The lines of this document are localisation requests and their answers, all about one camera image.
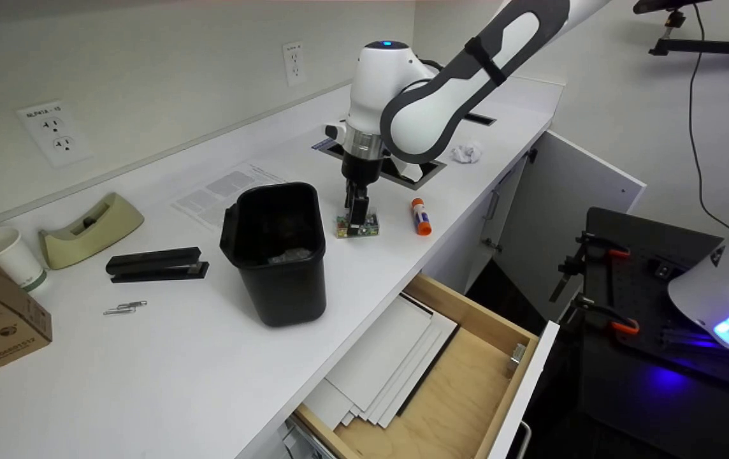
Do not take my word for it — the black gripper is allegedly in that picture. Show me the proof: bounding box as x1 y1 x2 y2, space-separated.
338 152 383 232

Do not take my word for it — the open wooden drawer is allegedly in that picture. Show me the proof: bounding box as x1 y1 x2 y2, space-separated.
279 271 564 459

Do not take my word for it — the orange glue stick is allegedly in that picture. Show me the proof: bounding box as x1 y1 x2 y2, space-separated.
408 193 435 240

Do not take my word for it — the black landfill bin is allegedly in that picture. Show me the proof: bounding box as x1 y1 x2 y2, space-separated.
217 178 332 328

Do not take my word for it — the printed paper sheet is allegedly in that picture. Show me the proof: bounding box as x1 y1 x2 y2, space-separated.
170 160 287 232

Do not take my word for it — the white paper stack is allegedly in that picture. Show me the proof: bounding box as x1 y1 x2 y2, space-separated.
298 290 460 434

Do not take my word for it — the black stapler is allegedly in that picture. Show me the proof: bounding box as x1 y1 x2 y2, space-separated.
101 244 211 285

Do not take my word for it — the white cabinet door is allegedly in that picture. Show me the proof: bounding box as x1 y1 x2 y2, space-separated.
495 128 648 323

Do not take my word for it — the strip of metal staples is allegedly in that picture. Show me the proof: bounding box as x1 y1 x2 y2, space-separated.
101 295 151 319

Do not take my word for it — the beige tape dispenser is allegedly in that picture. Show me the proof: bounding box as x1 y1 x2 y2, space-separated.
35 189 147 272

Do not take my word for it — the black breadboard robot table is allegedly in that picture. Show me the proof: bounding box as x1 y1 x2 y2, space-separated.
576 206 729 459

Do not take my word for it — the white paper cup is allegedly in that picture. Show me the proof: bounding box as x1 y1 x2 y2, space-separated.
0 222 49 292

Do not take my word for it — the white double wall outlet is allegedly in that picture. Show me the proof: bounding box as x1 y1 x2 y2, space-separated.
279 41 310 90

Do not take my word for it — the black clamp orange handle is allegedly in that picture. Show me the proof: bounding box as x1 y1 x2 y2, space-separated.
578 292 644 340
548 229 636 306

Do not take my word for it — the white quad wall outlet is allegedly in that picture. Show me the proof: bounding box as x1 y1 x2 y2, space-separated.
18 96 96 169

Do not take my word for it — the black hanging cable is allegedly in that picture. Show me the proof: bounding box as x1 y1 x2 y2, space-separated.
682 0 729 234

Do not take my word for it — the black camera stand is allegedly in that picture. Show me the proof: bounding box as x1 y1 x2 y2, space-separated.
630 0 729 71

